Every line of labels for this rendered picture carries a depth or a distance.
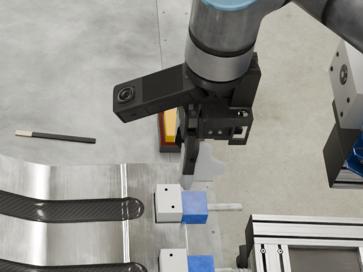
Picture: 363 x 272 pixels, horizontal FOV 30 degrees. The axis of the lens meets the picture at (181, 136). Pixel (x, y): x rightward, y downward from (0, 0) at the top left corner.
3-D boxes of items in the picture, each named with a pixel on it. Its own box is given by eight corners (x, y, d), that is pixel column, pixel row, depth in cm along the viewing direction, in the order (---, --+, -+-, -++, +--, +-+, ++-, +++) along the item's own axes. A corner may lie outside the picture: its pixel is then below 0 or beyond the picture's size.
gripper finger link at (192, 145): (195, 182, 85) (202, 125, 80) (183, 182, 85) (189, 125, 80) (190, 158, 89) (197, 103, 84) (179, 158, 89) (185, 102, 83)
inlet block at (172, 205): (236, 202, 107) (242, 183, 103) (240, 230, 104) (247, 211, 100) (153, 203, 105) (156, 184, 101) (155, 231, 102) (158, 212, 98)
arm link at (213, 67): (191, 57, 71) (184, 4, 76) (186, 86, 74) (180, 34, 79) (261, 58, 72) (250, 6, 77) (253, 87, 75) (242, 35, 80)
